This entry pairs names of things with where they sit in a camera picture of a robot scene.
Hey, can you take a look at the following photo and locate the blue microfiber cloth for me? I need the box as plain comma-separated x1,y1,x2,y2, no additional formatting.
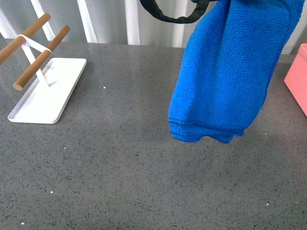
168,0,304,143

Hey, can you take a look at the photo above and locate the white curtain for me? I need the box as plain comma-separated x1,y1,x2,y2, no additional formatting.
0,0,307,56

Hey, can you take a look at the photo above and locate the white rack with wooden bars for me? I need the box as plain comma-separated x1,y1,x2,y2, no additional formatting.
0,13,87,124

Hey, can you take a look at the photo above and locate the pink box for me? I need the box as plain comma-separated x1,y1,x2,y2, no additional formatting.
284,44,307,115

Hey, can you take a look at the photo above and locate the black cable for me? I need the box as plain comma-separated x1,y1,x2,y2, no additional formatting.
140,0,215,24

